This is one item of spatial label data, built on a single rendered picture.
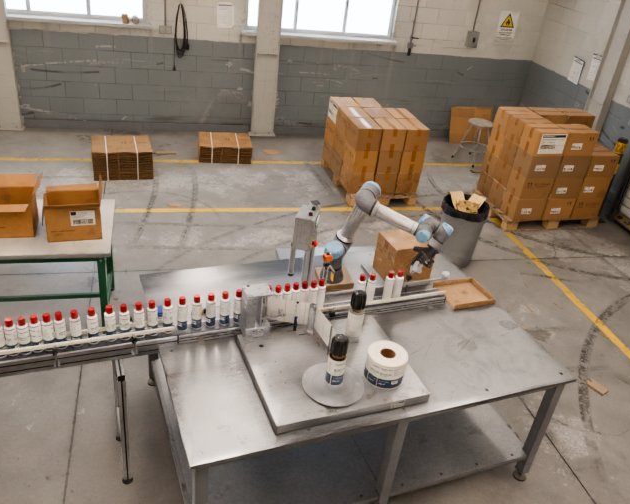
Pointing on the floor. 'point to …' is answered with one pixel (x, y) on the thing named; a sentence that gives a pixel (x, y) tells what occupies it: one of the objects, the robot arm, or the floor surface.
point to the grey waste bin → (461, 239)
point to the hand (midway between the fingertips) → (411, 271)
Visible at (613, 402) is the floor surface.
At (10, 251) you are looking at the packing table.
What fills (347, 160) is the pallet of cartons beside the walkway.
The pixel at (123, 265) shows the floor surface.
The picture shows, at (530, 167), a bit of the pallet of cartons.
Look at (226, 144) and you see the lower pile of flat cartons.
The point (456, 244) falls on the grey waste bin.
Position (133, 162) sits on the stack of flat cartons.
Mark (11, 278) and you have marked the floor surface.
